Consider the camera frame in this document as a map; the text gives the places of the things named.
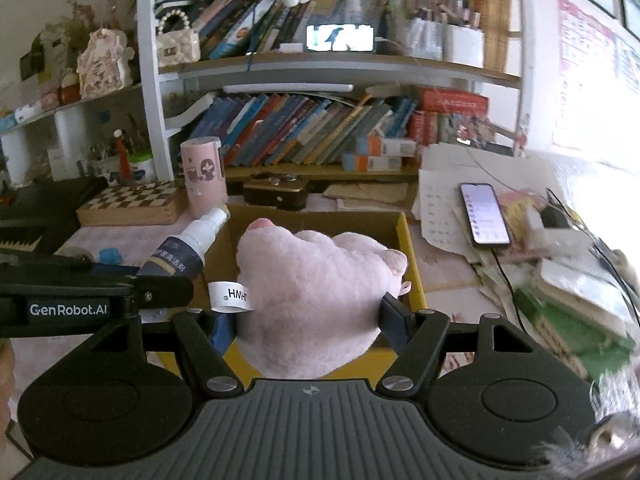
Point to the red white-capped bottle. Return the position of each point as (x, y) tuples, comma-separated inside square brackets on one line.
[(122, 154)]

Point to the white pearl handbag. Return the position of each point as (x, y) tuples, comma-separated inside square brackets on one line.
[(177, 47)]

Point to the digital clock display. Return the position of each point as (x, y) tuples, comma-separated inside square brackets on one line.
[(340, 38)]

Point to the white green-lid jar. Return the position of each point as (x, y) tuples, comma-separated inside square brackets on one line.
[(142, 167)]

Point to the dark wooden case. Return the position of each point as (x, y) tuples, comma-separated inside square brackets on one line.
[(283, 191)]

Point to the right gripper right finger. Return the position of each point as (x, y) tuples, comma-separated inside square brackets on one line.
[(417, 339)]

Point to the stack of papers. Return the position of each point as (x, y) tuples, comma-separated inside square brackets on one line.
[(513, 221)]

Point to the yellow cardboard box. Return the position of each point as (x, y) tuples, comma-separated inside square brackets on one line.
[(389, 228)]

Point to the white bookshelf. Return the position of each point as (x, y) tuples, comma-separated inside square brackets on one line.
[(166, 88)]

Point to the dark spray bottle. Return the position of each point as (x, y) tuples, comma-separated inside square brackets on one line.
[(184, 254)]

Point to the wooden chess board box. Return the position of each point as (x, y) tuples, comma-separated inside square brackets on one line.
[(151, 204)]

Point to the pink checkered table mat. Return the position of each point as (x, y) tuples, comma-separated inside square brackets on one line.
[(112, 363)]

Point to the pink cylindrical container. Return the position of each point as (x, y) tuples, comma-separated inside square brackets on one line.
[(203, 174)]

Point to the black smartphone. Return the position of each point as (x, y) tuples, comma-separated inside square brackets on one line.
[(485, 219)]

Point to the black Yamaha keyboard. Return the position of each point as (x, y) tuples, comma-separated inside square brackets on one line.
[(42, 216)]

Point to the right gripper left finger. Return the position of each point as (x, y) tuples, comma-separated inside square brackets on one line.
[(202, 339)]

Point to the floral house ornament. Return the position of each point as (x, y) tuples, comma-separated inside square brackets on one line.
[(103, 68)]

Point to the pink plush toy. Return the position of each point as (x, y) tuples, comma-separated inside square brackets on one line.
[(314, 298)]

